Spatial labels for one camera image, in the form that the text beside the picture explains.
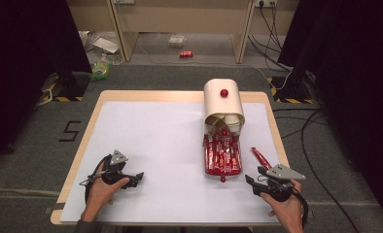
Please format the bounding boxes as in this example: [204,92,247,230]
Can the single red stick packet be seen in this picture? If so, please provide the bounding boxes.
[250,147,273,171]

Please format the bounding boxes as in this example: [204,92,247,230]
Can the white packet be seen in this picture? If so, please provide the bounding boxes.
[167,34,188,50]

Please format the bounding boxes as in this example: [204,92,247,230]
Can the person's right hand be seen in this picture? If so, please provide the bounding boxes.
[260,180,306,233]

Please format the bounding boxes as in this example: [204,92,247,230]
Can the green plastic bag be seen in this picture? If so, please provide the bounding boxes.
[88,59,113,82]

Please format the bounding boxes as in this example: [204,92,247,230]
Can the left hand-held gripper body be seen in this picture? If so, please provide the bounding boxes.
[100,150,131,186]

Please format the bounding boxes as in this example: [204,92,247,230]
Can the white flat box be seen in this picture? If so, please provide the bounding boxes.
[91,35,121,54]

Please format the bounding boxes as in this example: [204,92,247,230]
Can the pile of red packets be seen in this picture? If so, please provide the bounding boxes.
[202,130,244,183]

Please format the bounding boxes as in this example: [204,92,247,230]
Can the black cables from socket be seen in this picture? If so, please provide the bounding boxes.
[247,2,293,72]

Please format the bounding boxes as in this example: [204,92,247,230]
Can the white wall socket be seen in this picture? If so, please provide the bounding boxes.
[255,0,278,8]

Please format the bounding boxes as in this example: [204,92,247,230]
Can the black curtain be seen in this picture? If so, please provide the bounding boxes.
[0,0,93,170]
[277,0,383,222]

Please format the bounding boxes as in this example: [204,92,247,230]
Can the clear plastic bag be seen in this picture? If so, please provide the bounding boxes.
[79,30,93,47]

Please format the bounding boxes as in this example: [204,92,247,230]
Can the white paper sheet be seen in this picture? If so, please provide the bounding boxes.
[59,100,282,225]

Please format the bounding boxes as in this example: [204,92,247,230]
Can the black floor cables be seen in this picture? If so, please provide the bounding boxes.
[271,108,363,233]

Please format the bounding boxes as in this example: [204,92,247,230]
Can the cream storage box red knob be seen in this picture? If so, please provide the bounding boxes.
[202,78,247,138]

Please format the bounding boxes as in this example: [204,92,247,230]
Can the person's left hand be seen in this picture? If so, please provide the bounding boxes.
[81,161,131,222]

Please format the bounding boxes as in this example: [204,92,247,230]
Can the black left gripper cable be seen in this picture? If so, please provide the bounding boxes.
[79,154,114,206]

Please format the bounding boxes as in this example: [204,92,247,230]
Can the white paper cup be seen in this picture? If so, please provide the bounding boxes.
[223,113,243,133]

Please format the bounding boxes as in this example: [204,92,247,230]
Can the black yellow striped stand base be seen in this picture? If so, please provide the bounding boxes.
[266,75,316,106]
[33,72,90,109]

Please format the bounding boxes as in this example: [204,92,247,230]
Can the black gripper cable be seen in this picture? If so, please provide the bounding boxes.
[291,186,310,228]
[79,154,114,206]

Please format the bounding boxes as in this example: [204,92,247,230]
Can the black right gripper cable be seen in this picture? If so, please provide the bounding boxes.
[291,186,310,228]

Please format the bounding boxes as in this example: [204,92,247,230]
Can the stack of red packets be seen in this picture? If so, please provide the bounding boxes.
[204,133,243,176]

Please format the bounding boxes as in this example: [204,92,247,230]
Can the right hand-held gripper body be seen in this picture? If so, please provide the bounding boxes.
[259,163,307,204]

